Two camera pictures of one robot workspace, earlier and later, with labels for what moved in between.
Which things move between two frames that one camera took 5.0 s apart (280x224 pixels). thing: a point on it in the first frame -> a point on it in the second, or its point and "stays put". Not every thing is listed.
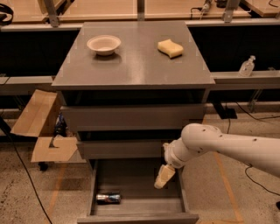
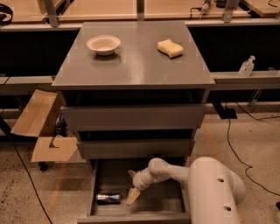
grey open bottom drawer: [141, 201] stays put
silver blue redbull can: [108, 199] stays put
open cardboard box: [38, 120] stays put
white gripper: [171, 157] -> [140, 181]
